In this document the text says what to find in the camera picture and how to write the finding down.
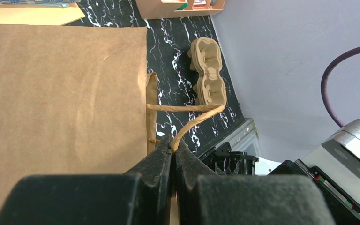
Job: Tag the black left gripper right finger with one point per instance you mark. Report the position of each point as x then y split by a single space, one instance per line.
207 198

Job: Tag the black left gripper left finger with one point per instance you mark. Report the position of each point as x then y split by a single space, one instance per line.
140 196

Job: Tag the brown paper bag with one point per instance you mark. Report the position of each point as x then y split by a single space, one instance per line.
72 100

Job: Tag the cardboard cup carrier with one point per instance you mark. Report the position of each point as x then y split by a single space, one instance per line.
206 60

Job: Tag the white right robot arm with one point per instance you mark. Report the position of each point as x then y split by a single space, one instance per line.
334 166

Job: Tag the orange file organizer rack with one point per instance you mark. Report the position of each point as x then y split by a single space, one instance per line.
159 9

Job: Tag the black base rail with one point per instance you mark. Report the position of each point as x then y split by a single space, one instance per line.
236 153

